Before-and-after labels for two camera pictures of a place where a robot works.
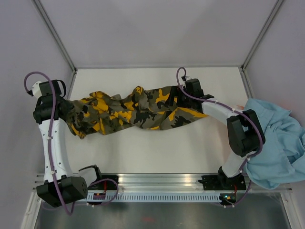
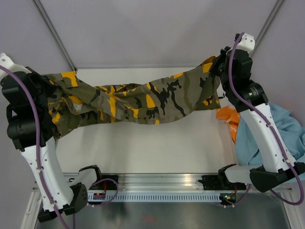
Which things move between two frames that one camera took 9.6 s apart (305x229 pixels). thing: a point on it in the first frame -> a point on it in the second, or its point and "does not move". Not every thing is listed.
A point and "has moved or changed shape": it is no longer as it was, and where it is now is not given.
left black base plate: x=107 y=182 does not move
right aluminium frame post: x=249 y=54 does not move
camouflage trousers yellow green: x=96 y=112 has moved or changed shape
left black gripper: x=62 y=98 -> x=49 y=87
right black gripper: x=175 y=91 -> x=218 y=59
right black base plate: x=220 y=182 does not move
